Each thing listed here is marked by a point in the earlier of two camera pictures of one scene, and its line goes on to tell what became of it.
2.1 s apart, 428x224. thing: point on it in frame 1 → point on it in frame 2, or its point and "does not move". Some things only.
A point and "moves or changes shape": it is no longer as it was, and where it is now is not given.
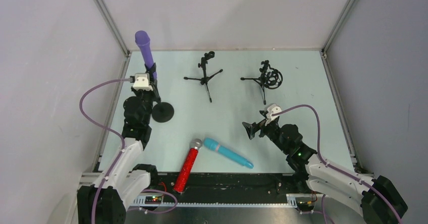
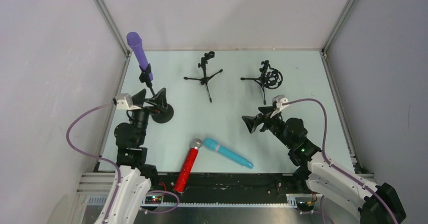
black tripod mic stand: [205, 79] does not move
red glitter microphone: [195, 145] does not move
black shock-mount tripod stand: [270, 78] does not move
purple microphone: [143, 40] → [134, 40]
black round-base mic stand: [162, 112] moves or changes shape
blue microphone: [231, 156] does not move
